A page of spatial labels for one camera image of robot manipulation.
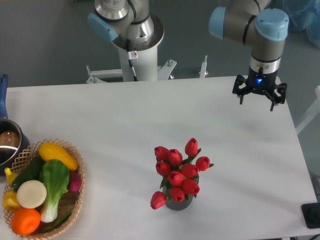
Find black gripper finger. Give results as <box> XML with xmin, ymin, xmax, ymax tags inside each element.
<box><xmin>232</xmin><ymin>75</ymin><xmax>253</xmax><ymax>105</ymax></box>
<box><xmin>262</xmin><ymin>83</ymin><xmax>287</xmax><ymax>112</ymax></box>

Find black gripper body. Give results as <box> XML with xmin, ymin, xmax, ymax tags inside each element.
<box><xmin>245</xmin><ymin>57</ymin><xmax>281</xmax><ymax>96</ymax></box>

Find red tulip bouquet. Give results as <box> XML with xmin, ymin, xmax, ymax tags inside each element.
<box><xmin>150</xmin><ymin>138</ymin><xmax>214</xmax><ymax>210</ymax></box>

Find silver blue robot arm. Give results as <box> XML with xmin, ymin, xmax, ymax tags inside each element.
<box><xmin>87</xmin><ymin>0</ymin><xmax>289</xmax><ymax>106</ymax></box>

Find dark grey ribbed vase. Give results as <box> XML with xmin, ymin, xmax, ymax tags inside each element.
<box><xmin>162</xmin><ymin>182</ymin><xmax>196</xmax><ymax>211</ymax></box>

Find blue mesh bag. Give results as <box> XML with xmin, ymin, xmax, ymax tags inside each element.
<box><xmin>274</xmin><ymin>0</ymin><xmax>320</xmax><ymax>48</ymax></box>

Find black device at table edge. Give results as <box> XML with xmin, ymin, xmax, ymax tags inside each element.
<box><xmin>301</xmin><ymin>202</ymin><xmax>320</xmax><ymax>229</ymax></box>

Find purple red vegetable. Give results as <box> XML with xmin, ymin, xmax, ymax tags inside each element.
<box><xmin>67</xmin><ymin>171</ymin><xmax>82</xmax><ymax>193</ymax></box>

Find yellow squash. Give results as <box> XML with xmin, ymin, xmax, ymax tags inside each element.
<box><xmin>38</xmin><ymin>142</ymin><xmax>78</xmax><ymax>171</ymax></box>

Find green bok choy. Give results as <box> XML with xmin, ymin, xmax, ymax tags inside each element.
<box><xmin>40</xmin><ymin>159</ymin><xmax>70</xmax><ymax>223</ymax></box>

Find woven wicker basket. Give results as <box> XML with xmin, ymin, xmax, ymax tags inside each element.
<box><xmin>10</xmin><ymin>139</ymin><xmax>85</xmax><ymax>240</ymax></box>

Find dark green cucumber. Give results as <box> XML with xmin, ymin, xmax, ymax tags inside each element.
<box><xmin>11</xmin><ymin>154</ymin><xmax>45</xmax><ymax>192</ymax></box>

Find white round radish slice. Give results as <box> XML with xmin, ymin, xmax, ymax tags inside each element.
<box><xmin>16</xmin><ymin>180</ymin><xmax>47</xmax><ymax>209</ymax></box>

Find orange fruit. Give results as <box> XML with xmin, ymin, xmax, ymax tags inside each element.
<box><xmin>10</xmin><ymin>208</ymin><xmax>41</xmax><ymax>235</ymax></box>

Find yellow bell pepper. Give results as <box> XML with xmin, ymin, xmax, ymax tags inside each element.
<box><xmin>2</xmin><ymin>167</ymin><xmax>22</xmax><ymax>213</ymax></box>

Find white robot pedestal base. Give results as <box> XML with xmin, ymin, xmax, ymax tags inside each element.
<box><xmin>86</xmin><ymin>13</ymin><xmax>177</xmax><ymax>84</ymax></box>

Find blue handled saucepan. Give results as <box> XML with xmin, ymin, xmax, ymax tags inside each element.
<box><xmin>0</xmin><ymin>74</ymin><xmax>30</xmax><ymax>177</ymax></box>

